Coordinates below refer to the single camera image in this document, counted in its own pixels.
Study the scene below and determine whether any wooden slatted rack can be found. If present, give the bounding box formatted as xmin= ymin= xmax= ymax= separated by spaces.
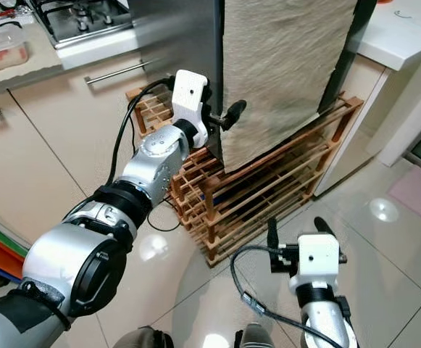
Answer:
xmin=125 ymin=87 xmax=364 ymax=266

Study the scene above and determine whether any cream kitchen cabinet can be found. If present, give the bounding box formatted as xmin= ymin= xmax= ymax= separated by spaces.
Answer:
xmin=0 ymin=54 xmax=167 ymax=244

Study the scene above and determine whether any steel gas stove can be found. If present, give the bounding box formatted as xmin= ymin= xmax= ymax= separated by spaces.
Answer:
xmin=29 ymin=0 xmax=136 ymax=49

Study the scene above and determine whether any beige textured counter mat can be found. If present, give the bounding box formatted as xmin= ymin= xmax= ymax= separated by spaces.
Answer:
xmin=0 ymin=42 xmax=67 ymax=92

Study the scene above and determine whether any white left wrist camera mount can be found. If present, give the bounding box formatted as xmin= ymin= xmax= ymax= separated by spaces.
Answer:
xmin=170 ymin=70 xmax=212 ymax=150

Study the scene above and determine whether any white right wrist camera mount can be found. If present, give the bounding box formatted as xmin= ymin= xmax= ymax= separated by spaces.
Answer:
xmin=288 ymin=233 xmax=346 ymax=291

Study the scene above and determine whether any pink floor mat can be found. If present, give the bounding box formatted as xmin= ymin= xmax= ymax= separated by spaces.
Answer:
xmin=388 ymin=165 xmax=421 ymax=212

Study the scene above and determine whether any dark grey robot right foot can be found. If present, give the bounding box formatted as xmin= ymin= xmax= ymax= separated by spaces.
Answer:
xmin=235 ymin=323 xmax=277 ymax=348

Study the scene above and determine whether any dark grey robot foot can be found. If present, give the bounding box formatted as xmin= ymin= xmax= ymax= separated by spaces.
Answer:
xmin=112 ymin=326 xmax=172 ymax=348
xmin=235 ymin=323 xmax=277 ymax=348

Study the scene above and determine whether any red handled tool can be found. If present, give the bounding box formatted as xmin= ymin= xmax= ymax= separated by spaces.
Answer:
xmin=0 ymin=7 xmax=24 ymax=24

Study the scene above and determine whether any white topped cream cabinet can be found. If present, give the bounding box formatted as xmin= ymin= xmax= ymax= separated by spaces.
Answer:
xmin=315 ymin=0 xmax=421 ymax=196

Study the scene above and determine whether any dark grey robot left foot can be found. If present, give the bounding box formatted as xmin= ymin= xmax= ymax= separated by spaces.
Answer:
xmin=112 ymin=326 xmax=172 ymax=348

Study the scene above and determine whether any thin black floor cable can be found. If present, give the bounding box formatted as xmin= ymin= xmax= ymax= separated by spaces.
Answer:
xmin=145 ymin=209 xmax=183 ymax=233

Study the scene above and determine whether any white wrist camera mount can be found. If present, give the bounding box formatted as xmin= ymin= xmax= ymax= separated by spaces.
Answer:
xmin=288 ymin=233 xmax=346 ymax=291
xmin=170 ymin=70 xmax=212 ymax=150

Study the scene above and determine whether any clear container with red food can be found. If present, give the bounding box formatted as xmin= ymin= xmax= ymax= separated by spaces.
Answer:
xmin=0 ymin=29 xmax=32 ymax=77

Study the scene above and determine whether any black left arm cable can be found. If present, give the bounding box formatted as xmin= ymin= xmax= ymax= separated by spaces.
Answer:
xmin=105 ymin=76 xmax=178 ymax=186

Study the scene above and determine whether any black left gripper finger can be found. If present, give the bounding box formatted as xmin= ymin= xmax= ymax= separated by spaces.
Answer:
xmin=225 ymin=100 xmax=247 ymax=132

